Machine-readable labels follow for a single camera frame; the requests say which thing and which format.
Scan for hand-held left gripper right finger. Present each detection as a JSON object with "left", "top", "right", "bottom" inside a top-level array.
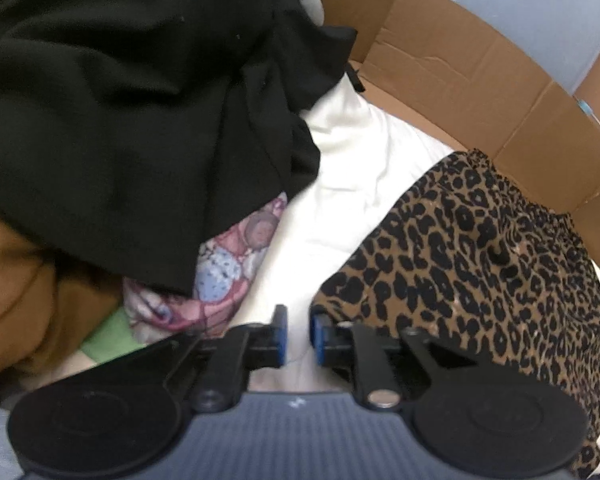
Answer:
[{"left": 309, "top": 310, "right": 481, "bottom": 411}]

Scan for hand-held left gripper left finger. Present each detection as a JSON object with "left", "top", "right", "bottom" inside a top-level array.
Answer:
[{"left": 162, "top": 304, "right": 289, "bottom": 413}]

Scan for leopard print garment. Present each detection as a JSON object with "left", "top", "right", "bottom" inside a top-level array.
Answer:
[{"left": 311, "top": 149, "right": 600, "bottom": 478}]

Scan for pink and blue patterned cloth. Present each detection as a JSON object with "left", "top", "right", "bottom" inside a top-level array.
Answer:
[{"left": 122, "top": 191, "right": 288, "bottom": 346}]

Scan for white bear print bed sheet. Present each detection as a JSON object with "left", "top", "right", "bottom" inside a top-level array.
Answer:
[{"left": 220, "top": 80, "right": 600, "bottom": 480}]

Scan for green cloth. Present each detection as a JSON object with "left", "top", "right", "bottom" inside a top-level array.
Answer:
[{"left": 80, "top": 307, "right": 148, "bottom": 366}]

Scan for brown garment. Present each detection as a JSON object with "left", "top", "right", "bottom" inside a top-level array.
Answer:
[{"left": 0, "top": 210, "right": 126, "bottom": 386}]

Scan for black garment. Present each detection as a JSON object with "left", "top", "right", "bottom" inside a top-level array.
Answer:
[{"left": 0, "top": 0, "right": 358, "bottom": 297}]

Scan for brown cardboard sheet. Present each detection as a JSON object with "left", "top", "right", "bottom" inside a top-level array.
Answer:
[{"left": 292, "top": 0, "right": 600, "bottom": 276}]

